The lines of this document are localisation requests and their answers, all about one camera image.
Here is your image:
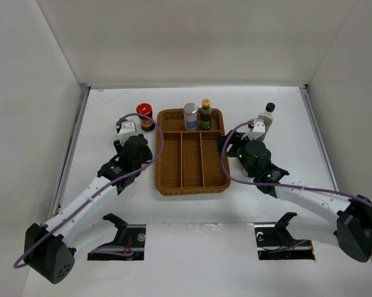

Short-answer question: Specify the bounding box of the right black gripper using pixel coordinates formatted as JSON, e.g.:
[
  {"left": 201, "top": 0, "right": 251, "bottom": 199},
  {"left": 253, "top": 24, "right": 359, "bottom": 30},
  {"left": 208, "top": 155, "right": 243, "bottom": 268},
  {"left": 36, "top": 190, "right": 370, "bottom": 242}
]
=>
[{"left": 216, "top": 130, "right": 258, "bottom": 178}]

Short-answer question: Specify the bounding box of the red lid chili sauce jar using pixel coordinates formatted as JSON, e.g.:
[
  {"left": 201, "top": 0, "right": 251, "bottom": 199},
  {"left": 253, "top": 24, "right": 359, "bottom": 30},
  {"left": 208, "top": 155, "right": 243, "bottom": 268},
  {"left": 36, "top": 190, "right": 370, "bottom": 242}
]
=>
[{"left": 136, "top": 103, "right": 155, "bottom": 132}]

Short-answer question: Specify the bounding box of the yellow cap green label bottle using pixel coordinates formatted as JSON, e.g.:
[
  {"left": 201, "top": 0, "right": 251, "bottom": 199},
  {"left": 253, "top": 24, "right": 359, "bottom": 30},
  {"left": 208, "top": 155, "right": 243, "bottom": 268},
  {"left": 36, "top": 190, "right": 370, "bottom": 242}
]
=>
[{"left": 200, "top": 98, "right": 212, "bottom": 130}]

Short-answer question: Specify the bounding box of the silver lid blue label jar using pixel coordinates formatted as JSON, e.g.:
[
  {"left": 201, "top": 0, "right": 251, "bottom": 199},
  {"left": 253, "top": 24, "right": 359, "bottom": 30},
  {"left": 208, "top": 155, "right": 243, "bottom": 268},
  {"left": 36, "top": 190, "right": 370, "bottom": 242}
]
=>
[{"left": 183, "top": 103, "right": 198, "bottom": 131}]

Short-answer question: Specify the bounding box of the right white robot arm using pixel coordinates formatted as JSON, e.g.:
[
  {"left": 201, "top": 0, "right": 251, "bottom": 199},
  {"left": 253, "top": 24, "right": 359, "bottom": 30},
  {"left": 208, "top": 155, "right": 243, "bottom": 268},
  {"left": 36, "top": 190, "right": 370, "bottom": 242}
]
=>
[{"left": 217, "top": 130, "right": 372, "bottom": 262}]

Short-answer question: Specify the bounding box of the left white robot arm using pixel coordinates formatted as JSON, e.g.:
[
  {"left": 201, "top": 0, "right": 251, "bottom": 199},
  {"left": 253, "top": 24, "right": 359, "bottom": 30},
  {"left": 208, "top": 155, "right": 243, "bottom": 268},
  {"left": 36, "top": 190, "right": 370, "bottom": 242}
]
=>
[{"left": 24, "top": 134, "right": 152, "bottom": 284}]

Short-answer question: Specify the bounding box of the steel top glass grinder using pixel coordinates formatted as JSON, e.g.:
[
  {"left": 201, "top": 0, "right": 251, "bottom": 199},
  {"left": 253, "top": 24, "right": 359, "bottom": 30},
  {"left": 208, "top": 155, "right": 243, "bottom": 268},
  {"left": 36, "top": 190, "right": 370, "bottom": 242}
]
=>
[{"left": 242, "top": 168, "right": 249, "bottom": 177}]

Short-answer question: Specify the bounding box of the black cap soy sauce bottle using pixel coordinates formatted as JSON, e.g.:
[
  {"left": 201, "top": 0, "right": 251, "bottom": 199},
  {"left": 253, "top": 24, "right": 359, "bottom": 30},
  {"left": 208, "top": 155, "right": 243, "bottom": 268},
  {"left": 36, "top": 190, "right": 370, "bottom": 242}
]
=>
[{"left": 257, "top": 102, "right": 275, "bottom": 141}]

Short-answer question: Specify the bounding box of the brown wicker divided basket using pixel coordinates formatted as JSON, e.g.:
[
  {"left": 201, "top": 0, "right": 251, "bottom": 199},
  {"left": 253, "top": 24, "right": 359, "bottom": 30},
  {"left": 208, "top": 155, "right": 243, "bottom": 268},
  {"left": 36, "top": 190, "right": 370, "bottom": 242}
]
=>
[{"left": 155, "top": 108, "right": 231, "bottom": 196}]

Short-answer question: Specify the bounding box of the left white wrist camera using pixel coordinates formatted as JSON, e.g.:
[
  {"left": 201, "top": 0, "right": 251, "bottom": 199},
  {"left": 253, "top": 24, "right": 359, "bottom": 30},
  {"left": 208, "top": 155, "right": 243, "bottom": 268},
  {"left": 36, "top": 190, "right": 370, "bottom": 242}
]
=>
[{"left": 116, "top": 120, "right": 137, "bottom": 145}]

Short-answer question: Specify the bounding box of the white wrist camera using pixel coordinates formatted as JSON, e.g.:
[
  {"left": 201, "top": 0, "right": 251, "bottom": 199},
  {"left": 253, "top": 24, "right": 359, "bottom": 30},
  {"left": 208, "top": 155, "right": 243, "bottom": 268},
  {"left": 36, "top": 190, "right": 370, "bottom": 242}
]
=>
[
  {"left": 241, "top": 118, "right": 266, "bottom": 140},
  {"left": 116, "top": 120, "right": 137, "bottom": 145}
]

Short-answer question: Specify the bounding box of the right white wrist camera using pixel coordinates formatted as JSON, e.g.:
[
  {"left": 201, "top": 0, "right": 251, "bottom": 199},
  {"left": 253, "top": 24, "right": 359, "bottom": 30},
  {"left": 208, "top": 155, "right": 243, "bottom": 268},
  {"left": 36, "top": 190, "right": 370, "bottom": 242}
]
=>
[{"left": 241, "top": 118, "right": 266, "bottom": 140}]

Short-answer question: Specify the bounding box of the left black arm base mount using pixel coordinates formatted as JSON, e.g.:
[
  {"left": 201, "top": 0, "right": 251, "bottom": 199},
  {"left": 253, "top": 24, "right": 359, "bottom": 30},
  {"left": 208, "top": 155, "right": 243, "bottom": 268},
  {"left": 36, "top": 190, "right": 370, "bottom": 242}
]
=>
[{"left": 87, "top": 213, "right": 147, "bottom": 261}]

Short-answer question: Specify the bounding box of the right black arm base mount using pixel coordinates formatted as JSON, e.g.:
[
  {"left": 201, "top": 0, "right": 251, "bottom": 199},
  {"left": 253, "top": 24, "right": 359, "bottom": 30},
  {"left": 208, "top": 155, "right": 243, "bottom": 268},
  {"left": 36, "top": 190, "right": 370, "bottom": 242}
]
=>
[{"left": 254, "top": 212, "right": 315, "bottom": 260}]

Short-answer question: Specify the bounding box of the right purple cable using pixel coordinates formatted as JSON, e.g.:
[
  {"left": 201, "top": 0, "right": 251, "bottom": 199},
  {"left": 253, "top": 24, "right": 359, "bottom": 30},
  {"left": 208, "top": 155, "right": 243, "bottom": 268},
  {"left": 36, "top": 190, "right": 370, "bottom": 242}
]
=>
[{"left": 220, "top": 121, "right": 372, "bottom": 216}]

